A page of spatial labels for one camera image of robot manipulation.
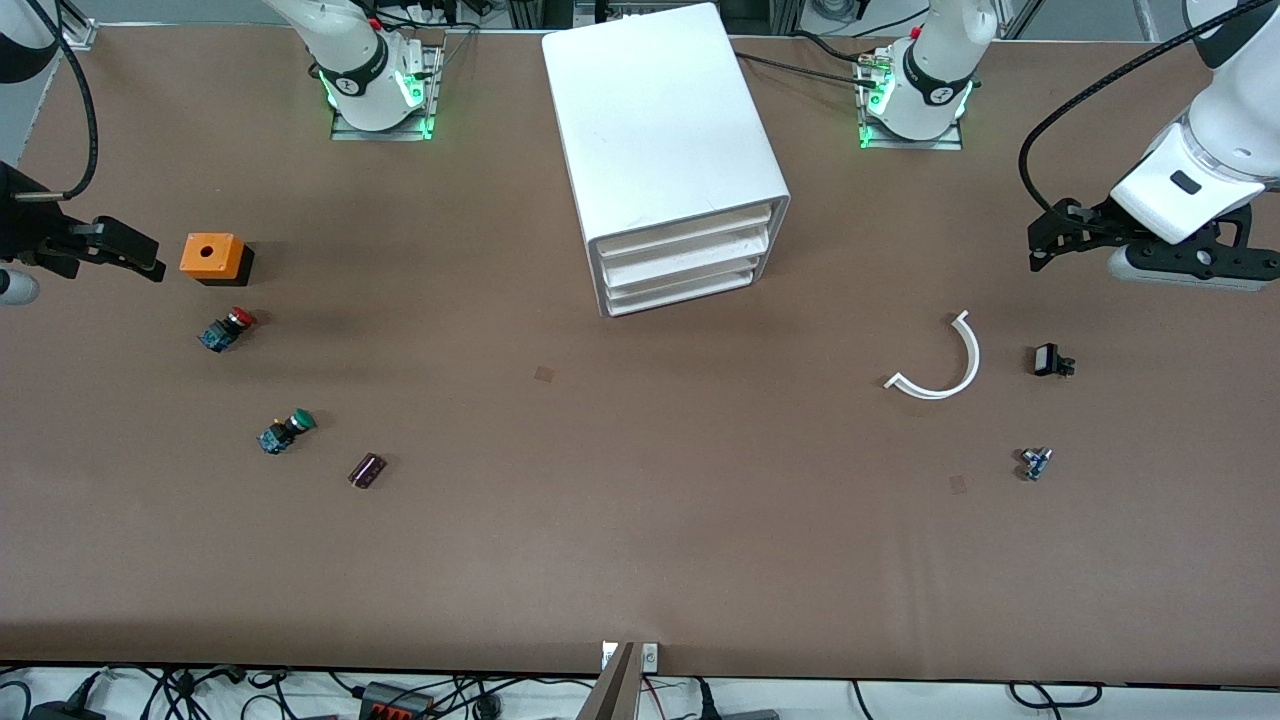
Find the white plastic drawer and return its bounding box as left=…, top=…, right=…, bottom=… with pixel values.
left=600, top=228, right=771, bottom=283
left=603, top=250, right=771, bottom=301
left=597, top=205, right=773, bottom=263
left=607, top=268, right=771, bottom=318

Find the white drawer cabinet housing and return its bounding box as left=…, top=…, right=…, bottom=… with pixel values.
left=541, top=2, right=792, bottom=319

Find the white curved plastic strip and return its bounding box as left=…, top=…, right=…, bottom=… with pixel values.
left=884, top=310, right=982, bottom=401

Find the black power strip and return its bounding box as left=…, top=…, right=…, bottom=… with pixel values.
left=358, top=681, right=438, bottom=720

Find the orange button enclosure box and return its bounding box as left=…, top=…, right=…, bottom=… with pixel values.
left=179, top=233, right=255, bottom=288

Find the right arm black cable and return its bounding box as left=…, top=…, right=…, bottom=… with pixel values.
left=25, top=0, right=101, bottom=201

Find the red push button switch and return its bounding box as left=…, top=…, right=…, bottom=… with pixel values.
left=197, top=307, right=256, bottom=354

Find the green push button switch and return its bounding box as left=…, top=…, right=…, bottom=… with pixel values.
left=258, top=408, right=319, bottom=457

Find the black cable on table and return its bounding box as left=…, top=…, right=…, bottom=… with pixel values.
left=788, top=30, right=873, bottom=65
left=735, top=52, right=869, bottom=91

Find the black cable loop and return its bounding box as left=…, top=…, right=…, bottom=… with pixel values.
left=1008, top=681, right=1104, bottom=710

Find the small metal bracket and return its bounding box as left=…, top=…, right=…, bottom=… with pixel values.
left=600, top=642, right=661, bottom=673

